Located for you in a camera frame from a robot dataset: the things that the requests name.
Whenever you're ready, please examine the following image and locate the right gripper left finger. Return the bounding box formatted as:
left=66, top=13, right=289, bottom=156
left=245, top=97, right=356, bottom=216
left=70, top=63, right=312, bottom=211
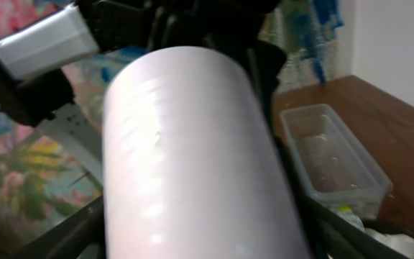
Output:
left=12, top=196, right=105, bottom=259

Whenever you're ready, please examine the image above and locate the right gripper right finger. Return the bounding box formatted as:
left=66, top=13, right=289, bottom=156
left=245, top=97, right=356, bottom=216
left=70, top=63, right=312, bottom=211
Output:
left=296, top=196, right=406, bottom=259

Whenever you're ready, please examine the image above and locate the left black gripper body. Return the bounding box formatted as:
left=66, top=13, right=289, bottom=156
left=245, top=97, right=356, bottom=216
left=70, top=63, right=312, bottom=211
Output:
left=73, top=0, right=287, bottom=127

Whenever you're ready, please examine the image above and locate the white bowl with rice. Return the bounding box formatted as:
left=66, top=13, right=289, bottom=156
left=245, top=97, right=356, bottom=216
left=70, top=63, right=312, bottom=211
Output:
left=363, top=219, right=414, bottom=259

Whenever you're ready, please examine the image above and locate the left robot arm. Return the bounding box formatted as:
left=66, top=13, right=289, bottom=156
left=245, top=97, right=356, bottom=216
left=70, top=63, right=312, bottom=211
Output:
left=34, top=1, right=287, bottom=179

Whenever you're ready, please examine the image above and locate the clear plastic bin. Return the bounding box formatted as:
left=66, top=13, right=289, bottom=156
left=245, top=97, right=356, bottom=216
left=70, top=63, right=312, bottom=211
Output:
left=280, top=104, right=392, bottom=219

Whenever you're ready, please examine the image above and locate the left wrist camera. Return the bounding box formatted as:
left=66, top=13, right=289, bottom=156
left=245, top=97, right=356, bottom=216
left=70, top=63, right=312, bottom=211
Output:
left=0, top=4, right=99, bottom=80

